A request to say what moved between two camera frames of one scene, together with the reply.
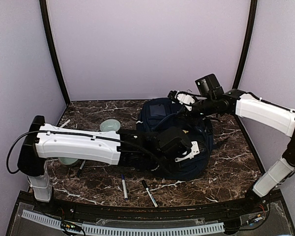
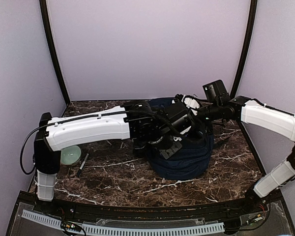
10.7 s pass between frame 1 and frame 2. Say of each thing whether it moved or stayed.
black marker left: stayed
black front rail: stayed
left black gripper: moved
